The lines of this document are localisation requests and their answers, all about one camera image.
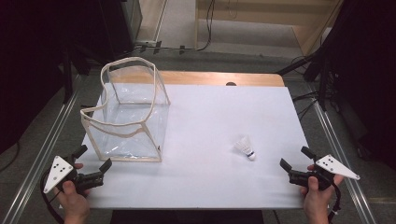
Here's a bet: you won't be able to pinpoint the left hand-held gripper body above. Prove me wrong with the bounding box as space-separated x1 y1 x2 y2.
43 153 106 195

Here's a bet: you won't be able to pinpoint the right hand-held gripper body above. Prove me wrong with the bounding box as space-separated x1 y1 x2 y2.
289 154 361 191

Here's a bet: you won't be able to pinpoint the person's left hand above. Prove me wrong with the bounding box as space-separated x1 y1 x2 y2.
54 163 92 224

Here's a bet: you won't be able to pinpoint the person's right hand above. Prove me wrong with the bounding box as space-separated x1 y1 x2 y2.
300 164 345 224

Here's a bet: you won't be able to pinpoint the transparent bag with beige trim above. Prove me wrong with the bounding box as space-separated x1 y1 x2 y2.
79 56 172 163

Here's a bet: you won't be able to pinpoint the white shuttlecock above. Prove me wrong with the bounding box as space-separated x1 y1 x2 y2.
233 135 257 161

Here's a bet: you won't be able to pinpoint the black metal stand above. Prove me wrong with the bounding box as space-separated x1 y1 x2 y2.
276 54 330 112

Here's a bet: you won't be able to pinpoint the white table sheet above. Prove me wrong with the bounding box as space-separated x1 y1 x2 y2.
59 82 312 210

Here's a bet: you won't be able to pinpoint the dark curtain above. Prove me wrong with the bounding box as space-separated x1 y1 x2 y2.
306 0 396 171
0 0 139 155

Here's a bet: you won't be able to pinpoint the person's dark clothing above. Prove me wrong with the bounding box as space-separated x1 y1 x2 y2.
109 209 265 224

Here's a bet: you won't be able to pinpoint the aluminium floor rail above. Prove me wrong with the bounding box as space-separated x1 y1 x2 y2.
0 88 82 224
310 98 378 224

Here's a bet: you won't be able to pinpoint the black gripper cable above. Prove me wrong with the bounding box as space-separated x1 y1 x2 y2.
39 169 65 224
326 181 342 224

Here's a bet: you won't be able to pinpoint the black floor cable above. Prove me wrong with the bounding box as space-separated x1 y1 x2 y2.
0 141 21 174

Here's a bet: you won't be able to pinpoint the black floor cables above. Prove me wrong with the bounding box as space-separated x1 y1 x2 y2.
291 90 322 123

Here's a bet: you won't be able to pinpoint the hanging black cable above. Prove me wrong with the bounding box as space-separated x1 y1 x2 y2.
186 0 217 52

